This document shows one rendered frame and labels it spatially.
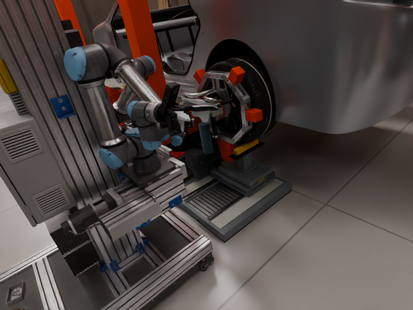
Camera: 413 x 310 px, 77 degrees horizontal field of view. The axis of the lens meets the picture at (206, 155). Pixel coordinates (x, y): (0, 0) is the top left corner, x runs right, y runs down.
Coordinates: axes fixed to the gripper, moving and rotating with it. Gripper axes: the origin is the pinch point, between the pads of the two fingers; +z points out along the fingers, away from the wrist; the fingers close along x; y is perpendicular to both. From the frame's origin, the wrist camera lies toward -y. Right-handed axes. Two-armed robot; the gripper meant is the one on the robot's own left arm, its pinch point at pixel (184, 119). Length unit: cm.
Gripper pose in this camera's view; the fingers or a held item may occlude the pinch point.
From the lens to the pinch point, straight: 200.2
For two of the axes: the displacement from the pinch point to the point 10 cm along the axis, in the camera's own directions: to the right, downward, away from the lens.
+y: 1.5, 8.7, 4.7
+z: 1.0, -4.9, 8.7
